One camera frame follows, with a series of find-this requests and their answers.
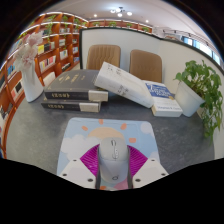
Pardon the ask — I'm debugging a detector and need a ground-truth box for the blue and white book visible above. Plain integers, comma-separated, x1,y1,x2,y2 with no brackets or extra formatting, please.
143,80,184,118

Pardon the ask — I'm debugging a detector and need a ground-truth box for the dark grey hardcover book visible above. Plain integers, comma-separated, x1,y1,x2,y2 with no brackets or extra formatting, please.
40,96,102,113
43,69,110,102

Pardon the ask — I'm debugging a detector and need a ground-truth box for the white vase with pink flowers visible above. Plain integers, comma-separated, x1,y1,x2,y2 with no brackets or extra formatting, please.
13,31,45,103

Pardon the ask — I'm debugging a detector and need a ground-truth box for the orange wooden shelf unit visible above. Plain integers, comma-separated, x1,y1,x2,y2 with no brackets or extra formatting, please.
0,12,154,160

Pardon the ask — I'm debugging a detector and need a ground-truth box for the ceiling lamp with bulbs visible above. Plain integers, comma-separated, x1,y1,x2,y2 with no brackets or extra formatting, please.
109,6,134,18

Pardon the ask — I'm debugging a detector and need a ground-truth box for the thick white book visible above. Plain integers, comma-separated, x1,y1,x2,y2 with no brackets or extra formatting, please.
93,61,155,109

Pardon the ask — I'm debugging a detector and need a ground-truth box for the light grey computer mouse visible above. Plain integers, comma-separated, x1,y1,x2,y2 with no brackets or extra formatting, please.
97,137,130,184

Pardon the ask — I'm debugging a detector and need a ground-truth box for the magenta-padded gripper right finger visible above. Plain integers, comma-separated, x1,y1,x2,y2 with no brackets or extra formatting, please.
127,144,170,190

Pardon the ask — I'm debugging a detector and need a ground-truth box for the green plant in white pot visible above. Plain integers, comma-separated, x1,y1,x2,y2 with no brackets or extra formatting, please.
173,59,224,145

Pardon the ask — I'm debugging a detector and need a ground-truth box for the sun and cloud mouse pad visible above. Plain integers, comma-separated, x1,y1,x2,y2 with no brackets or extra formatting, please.
56,117,161,191

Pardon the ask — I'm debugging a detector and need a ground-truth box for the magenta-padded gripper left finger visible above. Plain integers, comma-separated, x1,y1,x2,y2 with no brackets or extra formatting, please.
58,144,101,190

